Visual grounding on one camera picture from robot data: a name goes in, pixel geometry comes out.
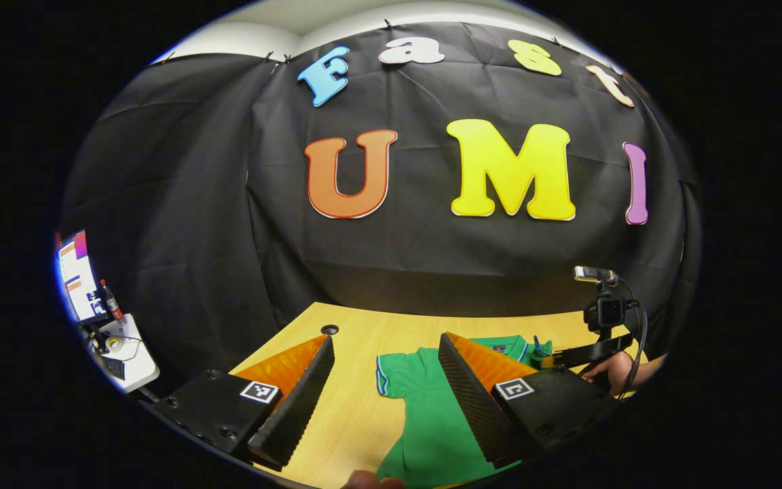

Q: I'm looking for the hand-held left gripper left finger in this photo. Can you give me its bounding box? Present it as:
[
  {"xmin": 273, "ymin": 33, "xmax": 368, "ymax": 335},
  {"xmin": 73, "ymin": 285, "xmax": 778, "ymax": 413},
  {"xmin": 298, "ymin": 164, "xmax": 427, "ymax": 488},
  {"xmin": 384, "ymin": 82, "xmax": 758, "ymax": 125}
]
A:
[{"xmin": 153, "ymin": 334, "xmax": 336, "ymax": 471}]

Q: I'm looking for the white side table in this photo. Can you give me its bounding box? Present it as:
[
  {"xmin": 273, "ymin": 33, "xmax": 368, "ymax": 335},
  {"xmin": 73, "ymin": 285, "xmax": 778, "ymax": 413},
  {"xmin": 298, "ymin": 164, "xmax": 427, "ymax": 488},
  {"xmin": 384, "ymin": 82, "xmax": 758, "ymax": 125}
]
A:
[{"xmin": 89, "ymin": 312, "xmax": 161, "ymax": 395}]

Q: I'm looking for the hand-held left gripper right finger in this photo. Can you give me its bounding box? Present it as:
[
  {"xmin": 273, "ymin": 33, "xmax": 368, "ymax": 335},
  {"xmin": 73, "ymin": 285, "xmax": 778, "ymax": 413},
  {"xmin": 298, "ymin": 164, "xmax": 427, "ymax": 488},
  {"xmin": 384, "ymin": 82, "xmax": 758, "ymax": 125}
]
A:
[{"xmin": 437, "ymin": 331, "xmax": 619, "ymax": 469}]

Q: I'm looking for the red bottle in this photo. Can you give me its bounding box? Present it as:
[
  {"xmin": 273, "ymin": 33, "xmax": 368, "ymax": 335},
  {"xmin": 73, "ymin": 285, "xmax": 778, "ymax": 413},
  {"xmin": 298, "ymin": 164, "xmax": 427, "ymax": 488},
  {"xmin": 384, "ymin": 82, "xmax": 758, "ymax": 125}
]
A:
[{"xmin": 99, "ymin": 278, "xmax": 124, "ymax": 321}]

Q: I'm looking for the black backdrop cloth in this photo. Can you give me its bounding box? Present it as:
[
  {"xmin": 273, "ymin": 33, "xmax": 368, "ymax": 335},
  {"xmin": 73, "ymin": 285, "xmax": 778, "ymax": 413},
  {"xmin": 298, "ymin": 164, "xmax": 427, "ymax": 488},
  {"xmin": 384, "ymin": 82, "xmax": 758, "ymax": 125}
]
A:
[{"xmin": 58, "ymin": 20, "xmax": 701, "ymax": 381}]

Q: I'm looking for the computer monitor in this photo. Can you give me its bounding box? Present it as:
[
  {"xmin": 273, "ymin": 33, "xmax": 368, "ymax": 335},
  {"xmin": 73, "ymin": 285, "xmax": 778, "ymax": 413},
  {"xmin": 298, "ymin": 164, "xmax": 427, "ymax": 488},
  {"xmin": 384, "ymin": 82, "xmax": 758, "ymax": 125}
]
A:
[{"xmin": 55, "ymin": 230, "xmax": 108, "ymax": 323}]

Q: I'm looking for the green T-shirt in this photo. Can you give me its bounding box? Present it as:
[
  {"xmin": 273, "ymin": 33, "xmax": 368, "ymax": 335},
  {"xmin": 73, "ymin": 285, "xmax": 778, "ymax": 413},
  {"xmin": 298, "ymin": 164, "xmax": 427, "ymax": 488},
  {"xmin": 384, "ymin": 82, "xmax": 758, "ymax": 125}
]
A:
[{"xmin": 374, "ymin": 334, "xmax": 555, "ymax": 489}]

